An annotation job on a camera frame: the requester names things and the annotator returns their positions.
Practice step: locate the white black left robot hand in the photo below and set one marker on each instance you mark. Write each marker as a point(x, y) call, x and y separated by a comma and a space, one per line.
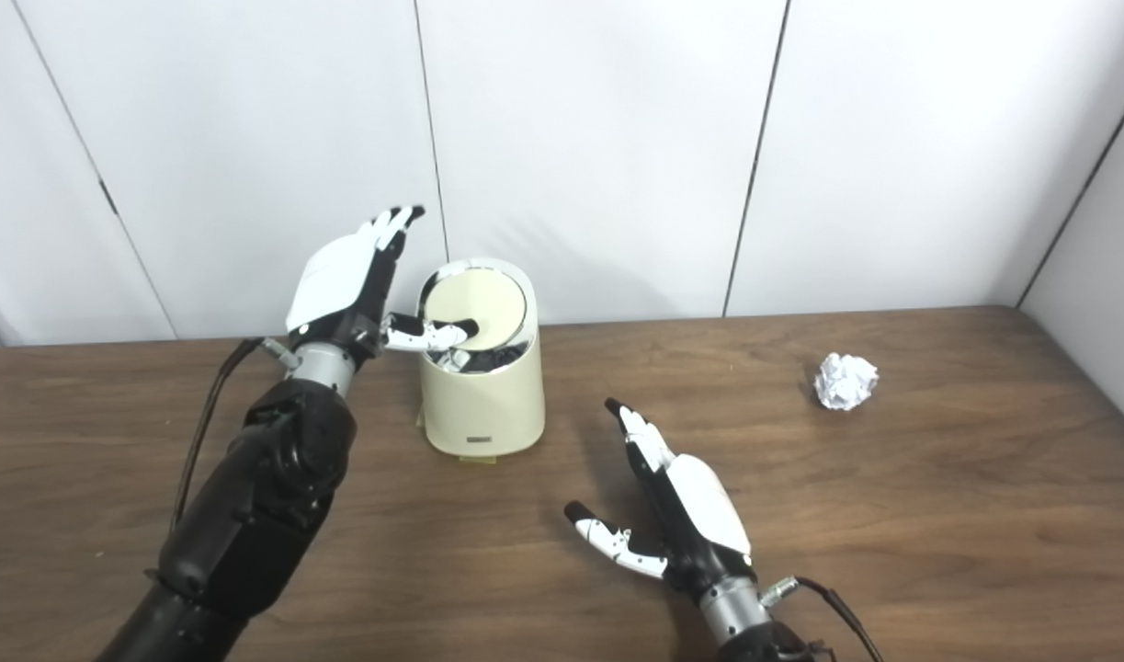
point(336, 276)

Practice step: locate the cream-colored desktop bin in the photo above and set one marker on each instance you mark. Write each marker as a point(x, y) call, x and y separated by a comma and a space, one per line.
point(483, 405)

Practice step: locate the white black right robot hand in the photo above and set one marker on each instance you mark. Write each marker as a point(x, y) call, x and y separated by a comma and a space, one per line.
point(704, 506)

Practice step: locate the round cream bin lid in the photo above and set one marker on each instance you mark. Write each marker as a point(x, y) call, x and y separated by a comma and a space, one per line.
point(483, 299)

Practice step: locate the white paper ball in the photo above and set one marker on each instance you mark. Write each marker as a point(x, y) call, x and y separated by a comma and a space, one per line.
point(845, 382)

